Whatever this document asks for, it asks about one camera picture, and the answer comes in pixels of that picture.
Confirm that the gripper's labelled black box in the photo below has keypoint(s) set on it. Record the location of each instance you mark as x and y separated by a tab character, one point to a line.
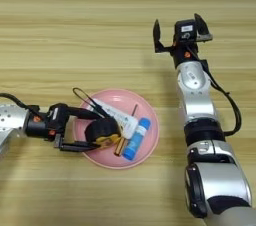
186	30
58	115

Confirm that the right gripper's labelled black box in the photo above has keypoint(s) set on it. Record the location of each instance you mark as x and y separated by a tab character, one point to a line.
186	30

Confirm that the left gripper's labelled black box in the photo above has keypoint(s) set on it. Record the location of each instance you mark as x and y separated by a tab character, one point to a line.
58	115

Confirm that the yellow black tape measure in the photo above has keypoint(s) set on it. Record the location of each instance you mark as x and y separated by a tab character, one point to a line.
101	130

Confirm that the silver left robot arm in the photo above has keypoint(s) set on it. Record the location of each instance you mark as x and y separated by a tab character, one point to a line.
10	120

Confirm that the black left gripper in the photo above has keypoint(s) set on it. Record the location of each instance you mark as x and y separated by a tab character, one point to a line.
38	125

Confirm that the white remote control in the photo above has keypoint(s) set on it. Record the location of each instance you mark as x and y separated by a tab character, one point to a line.
126	123

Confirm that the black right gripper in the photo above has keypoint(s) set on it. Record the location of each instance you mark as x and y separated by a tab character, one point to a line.
186	53

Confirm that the blue glue stick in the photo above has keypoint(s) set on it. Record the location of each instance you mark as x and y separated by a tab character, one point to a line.
136	140

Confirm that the pink round plate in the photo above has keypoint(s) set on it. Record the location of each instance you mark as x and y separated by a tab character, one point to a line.
146	110

